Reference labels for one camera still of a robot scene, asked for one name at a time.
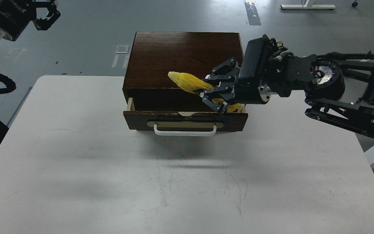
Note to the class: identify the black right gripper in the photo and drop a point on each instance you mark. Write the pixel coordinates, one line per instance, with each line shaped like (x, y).
(224, 72)

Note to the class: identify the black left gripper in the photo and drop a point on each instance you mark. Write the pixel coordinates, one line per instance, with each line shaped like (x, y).
(6, 14)

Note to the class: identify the yellow corn cob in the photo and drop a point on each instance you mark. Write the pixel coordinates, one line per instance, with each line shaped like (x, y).
(190, 83)

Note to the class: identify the wooden drawer with white handle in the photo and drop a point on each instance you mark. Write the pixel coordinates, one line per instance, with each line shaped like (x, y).
(181, 123)

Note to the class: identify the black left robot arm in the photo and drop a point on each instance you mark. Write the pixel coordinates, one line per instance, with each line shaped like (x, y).
(47, 14)

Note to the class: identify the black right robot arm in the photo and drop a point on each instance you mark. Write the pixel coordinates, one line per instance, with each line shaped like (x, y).
(339, 88)

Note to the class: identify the dark brown wooden cabinet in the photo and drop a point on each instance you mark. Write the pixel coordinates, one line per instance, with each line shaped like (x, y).
(154, 54)

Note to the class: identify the white table foot bar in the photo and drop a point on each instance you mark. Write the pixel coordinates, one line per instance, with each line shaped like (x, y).
(307, 4)

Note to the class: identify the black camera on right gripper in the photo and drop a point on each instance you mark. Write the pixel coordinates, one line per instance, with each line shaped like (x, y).
(252, 67)

